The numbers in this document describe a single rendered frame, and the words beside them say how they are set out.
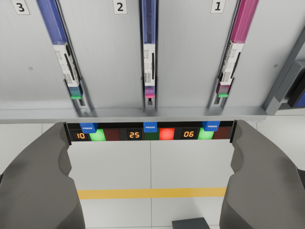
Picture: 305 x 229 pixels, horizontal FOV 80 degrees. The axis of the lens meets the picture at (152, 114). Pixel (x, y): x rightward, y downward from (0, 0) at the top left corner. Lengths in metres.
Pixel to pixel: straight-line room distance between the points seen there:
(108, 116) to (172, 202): 0.88
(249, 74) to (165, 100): 0.13
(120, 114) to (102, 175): 0.82
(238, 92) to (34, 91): 0.32
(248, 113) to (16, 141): 1.17
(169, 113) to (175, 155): 0.77
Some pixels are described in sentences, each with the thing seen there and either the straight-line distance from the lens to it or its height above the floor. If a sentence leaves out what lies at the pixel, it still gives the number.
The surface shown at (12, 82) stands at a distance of 0.34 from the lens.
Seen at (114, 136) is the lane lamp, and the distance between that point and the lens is 0.38.
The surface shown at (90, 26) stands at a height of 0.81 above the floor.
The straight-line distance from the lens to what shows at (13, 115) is 0.37.
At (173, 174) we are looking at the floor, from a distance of 1.08.
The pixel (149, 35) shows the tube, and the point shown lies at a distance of 0.24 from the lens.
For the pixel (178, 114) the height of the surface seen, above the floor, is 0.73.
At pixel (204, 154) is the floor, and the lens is 1.09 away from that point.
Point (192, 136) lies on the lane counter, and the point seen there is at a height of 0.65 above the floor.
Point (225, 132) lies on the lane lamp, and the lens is 0.40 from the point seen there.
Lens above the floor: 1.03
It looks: 88 degrees down
